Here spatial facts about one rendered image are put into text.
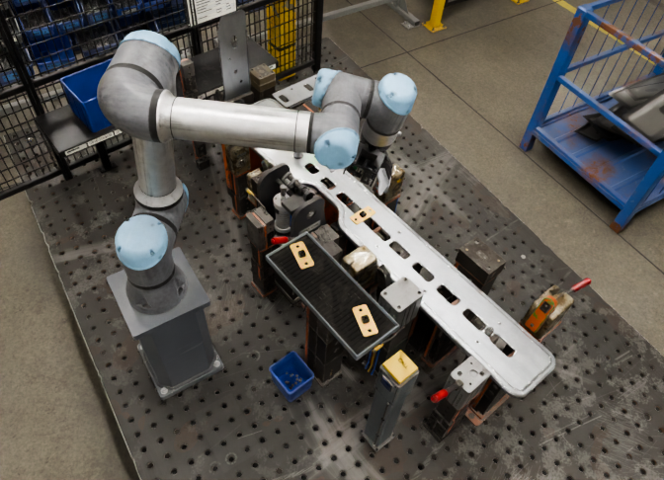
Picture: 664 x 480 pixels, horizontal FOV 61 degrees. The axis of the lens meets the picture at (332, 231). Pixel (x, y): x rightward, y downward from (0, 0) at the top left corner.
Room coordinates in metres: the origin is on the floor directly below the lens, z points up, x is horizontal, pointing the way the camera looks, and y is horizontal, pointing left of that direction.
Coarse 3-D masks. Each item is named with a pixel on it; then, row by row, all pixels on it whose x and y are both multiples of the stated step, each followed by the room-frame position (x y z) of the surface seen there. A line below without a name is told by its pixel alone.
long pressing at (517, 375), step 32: (288, 160) 1.40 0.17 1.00; (320, 192) 1.27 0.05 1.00; (352, 192) 1.28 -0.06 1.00; (352, 224) 1.14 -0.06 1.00; (384, 224) 1.15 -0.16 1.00; (384, 256) 1.03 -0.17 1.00; (416, 256) 1.04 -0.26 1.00; (448, 288) 0.93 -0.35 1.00; (448, 320) 0.82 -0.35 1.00; (512, 320) 0.84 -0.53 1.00; (480, 352) 0.73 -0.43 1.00; (544, 352) 0.75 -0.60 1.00; (512, 384) 0.65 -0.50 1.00
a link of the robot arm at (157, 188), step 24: (120, 48) 0.91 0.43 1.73; (144, 48) 0.90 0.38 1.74; (168, 48) 0.94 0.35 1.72; (144, 72) 0.84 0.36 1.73; (168, 72) 0.89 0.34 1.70; (144, 144) 0.87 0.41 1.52; (168, 144) 0.90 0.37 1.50; (144, 168) 0.88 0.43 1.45; (168, 168) 0.89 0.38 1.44; (144, 192) 0.88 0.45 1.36; (168, 192) 0.89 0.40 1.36; (168, 216) 0.86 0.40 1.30
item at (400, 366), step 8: (400, 352) 0.63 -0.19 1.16; (392, 360) 0.60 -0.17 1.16; (400, 360) 0.61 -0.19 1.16; (408, 360) 0.61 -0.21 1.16; (392, 368) 0.58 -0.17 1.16; (400, 368) 0.59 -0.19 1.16; (408, 368) 0.59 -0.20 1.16; (416, 368) 0.59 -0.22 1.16; (392, 376) 0.57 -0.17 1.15; (400, 376) 0.57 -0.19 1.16; (408, 376) 0.57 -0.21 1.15
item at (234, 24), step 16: (224, 16) 1.70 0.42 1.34; (240, 16) 1.75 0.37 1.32; (224, 32) 1.70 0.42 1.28; (240, 32) 1.74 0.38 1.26; (224, 48) 1.70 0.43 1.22; (240, 48) 1.74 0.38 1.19; (224, 64) 1.69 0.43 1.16; (240, 64) 1.74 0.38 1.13; (224, 80) 1.69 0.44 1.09; (240, 80) 1.73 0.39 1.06; (224, 96) 1.68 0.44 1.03
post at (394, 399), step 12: (384, 372) 0.58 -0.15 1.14; (396, 384) 0.56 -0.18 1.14; (408, 384) 0.57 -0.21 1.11; (384, 396) 0.57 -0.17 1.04; (396, 396) 0.55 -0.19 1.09; (372, 408) 0.59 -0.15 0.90; (384, 408) 0.56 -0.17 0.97; (396, 408) 0.57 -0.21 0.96; (372, 420) 0.58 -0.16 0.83; (384, 420) 0.56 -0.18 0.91; (396, 420) 0.59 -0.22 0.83; (360, 432) 0.59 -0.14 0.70; (372, 432) 0.58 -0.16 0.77; (384, 432) 0.56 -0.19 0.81; (372, 444) 0.56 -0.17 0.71; (384, 444) 0.56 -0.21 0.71
